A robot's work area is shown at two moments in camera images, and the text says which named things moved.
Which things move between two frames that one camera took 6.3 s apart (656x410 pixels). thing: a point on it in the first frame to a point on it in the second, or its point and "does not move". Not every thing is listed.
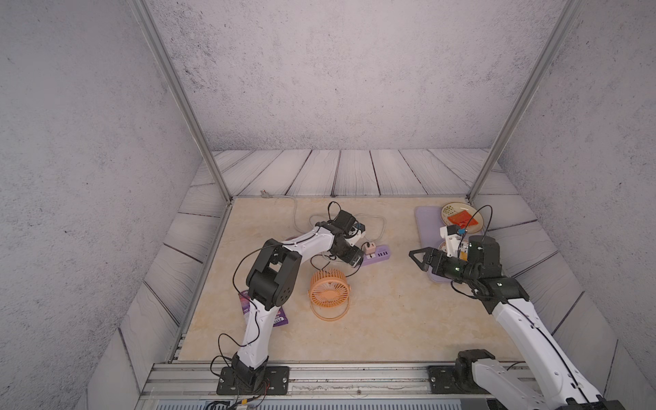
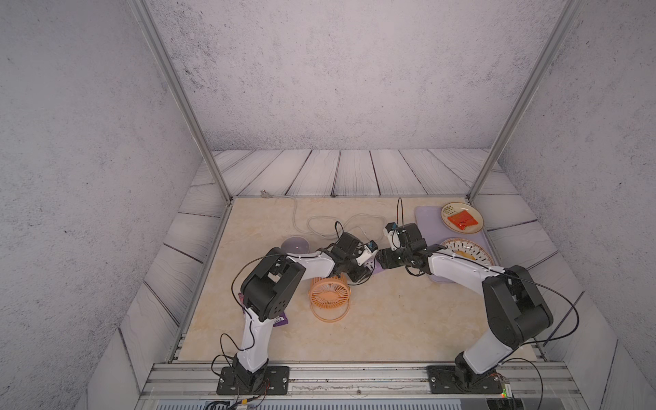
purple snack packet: x=245 y=300 does not move
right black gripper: x=429 y=259 to x=385 y=258
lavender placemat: x=429 y=221 does not move
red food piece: x=462 y=219 does not move
